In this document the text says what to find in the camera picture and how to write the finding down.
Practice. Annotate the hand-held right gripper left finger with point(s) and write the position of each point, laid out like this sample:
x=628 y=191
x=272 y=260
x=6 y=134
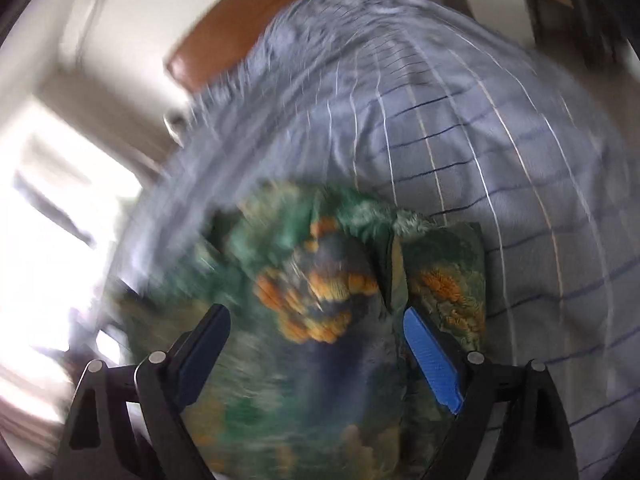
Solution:
x=200 y=360

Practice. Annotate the wooden headboard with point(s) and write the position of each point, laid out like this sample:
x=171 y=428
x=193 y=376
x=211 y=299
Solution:
x=220 y=45

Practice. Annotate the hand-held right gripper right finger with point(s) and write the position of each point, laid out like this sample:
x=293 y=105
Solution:
x=432 y=365

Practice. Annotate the blue plaid duvet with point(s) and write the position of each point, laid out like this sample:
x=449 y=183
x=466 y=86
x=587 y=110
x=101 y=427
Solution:
x=450 y=135

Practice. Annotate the window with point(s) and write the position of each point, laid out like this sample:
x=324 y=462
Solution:
x=45 y=240

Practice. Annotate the dark coat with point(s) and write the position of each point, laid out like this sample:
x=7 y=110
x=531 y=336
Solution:
x=595 y=0

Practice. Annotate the green printed padded jacket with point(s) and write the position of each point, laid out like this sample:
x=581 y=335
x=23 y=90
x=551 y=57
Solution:
x=320 y=280

